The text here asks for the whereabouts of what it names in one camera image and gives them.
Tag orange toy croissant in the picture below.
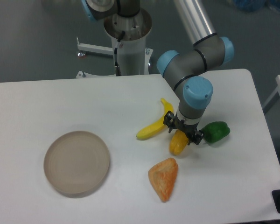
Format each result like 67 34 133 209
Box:
148 158 178 203

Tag green toy pepper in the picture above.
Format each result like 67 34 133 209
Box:
202 121 230 143

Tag yellow toy banana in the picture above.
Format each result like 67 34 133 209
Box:
136 98 174 140

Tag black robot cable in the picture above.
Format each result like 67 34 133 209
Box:
113 30 126 77

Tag blue plastic bags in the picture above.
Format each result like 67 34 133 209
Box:
231 0 280 14

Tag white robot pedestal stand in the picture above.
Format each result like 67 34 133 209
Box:
77 8 153 76

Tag beige round plate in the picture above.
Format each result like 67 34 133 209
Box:
43 131 110 197

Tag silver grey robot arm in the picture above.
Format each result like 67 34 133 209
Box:
82 0 234 144

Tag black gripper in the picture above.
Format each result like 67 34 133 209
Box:
163 111 204 145

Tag yellow toy pepper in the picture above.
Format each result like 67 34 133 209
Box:
169 130 189 155

